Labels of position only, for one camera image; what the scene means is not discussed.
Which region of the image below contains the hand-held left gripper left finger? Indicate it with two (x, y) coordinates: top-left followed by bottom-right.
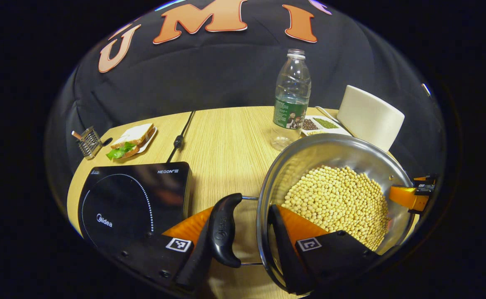
(118, 206), (216, 293)

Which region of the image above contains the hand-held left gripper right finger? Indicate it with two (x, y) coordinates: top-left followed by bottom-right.
(268, 203), (380, 295)

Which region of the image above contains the black induction cooktop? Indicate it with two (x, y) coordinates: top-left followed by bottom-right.
(78, 162), (193, 250)

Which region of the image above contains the stainless steel pot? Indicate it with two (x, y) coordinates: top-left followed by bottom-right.
(209, 133), (417, 293)

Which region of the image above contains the pile of yellow soybeans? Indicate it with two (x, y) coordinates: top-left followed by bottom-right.
(282, 165), (391, 252)

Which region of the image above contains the white sectioned bean dish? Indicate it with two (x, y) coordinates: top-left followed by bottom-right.
(301, 115), (351, 137)

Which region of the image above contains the clear plastic water bottle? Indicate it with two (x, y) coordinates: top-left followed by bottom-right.
(270, 49), (312, 152)

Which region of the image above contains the sandwich with green lettuce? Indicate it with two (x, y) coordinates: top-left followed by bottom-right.
(106, 123), (155, 160)

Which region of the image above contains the black backdrop cloth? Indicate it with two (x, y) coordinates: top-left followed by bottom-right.
(46, 0), (447, 196)

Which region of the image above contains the black cooktop power cable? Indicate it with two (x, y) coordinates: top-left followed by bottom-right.
(166, 110), (196, 163)

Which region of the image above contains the small metal wire basket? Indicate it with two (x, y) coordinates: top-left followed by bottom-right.
(72, 127), (103, 160)

